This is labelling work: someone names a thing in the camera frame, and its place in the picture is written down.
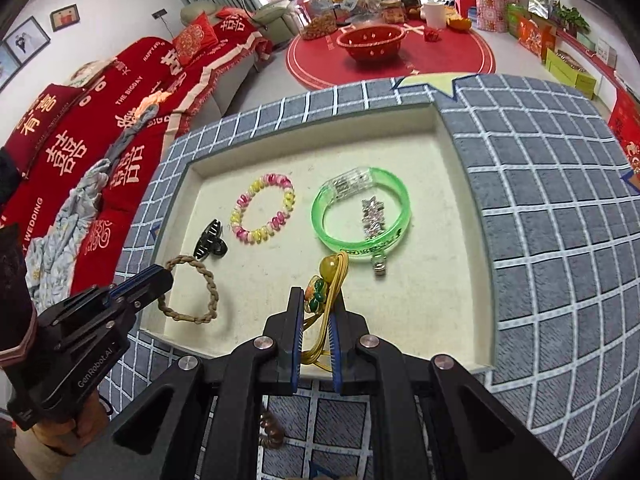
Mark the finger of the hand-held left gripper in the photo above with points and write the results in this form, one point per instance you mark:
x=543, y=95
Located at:
x=142, y=305
x=145, y=280

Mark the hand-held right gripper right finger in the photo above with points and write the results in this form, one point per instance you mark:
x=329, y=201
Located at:
x=336, y=355

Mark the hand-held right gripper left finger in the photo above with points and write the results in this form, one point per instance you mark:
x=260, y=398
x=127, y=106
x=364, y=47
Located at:
x=295, y=350

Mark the black claw hair clip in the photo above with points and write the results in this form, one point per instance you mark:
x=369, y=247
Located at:
x=210, y=242

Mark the shallow grey-green tray box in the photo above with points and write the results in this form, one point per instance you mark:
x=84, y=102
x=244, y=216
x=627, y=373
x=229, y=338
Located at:
x=425, y=285

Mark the silver rhinestone charm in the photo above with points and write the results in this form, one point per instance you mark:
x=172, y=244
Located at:
x=375, y=217

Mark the person's left hand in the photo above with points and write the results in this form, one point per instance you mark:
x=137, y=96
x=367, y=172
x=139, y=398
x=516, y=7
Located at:
x=85, y=425

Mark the light blue floral blanket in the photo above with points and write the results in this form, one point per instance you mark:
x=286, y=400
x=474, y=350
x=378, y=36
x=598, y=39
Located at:
x=65, y=230

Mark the red printed pillow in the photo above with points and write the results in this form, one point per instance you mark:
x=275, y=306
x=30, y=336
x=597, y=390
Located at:
x=40, y=130

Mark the white floral cushion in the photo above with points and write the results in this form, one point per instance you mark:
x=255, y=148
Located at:
x=92, y=74

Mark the grey-green sofa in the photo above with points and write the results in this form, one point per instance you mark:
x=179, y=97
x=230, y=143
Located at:
x=235, y=80

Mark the red printed sofa cover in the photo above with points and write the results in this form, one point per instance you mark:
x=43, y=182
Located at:
x=145, y=60

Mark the red embroidered cushion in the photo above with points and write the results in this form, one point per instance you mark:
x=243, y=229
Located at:
x=195, y=40

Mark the framed bride portrait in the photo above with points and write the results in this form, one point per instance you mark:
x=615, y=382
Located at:
x=6, y=67

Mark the grey checked tablecloth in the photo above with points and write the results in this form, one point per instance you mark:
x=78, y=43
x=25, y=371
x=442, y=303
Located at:
x=550, y=210

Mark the framed couple portrait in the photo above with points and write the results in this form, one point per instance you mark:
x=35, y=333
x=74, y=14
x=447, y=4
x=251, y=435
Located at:
x=27, y=40

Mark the light green recliner armchair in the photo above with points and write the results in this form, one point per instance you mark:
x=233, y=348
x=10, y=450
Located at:
x=272, y=17

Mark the clear snack jar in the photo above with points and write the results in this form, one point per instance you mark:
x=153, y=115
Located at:
x=317, y=17

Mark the red colander bowl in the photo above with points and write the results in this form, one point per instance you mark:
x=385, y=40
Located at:
x=370, y=42

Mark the round red table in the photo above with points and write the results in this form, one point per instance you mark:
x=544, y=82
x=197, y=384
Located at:
x=450, y=60

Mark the small red ornament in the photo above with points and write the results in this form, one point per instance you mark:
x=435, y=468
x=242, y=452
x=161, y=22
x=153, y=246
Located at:
x=432, y=36

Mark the white cup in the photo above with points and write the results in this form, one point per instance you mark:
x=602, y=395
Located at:
x=434, y=15

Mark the orange fruit pile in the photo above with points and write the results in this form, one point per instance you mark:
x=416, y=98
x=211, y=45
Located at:
x=459, y=21

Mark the flat yellow-green box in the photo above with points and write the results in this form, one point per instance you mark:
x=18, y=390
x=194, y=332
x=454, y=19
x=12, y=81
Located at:
x=570, y=72

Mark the large red gift box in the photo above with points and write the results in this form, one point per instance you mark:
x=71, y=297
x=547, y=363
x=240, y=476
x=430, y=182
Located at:
x=627, y=130

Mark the small red box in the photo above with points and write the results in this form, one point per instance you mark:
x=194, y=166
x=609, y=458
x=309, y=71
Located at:
x=465, y=5

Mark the orange red gift box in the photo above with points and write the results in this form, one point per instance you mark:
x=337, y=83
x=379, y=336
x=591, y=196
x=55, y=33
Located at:
x=536, y=40

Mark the green gift box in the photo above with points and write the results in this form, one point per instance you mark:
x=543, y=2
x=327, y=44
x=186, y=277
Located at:
x=517, y=20

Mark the low red television shelf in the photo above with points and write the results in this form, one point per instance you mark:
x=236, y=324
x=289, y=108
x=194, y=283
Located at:
x=582, y=50

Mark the silver foil bag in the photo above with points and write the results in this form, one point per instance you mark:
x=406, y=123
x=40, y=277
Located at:
x=540, y=5

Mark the small white box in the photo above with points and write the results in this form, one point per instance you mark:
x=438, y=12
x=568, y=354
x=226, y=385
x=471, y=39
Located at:
x=606, y=51

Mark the green potted plant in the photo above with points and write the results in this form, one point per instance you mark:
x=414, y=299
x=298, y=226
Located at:
x=570, y=17

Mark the small red photo frame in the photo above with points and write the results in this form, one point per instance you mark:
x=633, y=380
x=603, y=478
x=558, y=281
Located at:
x=65, y=17

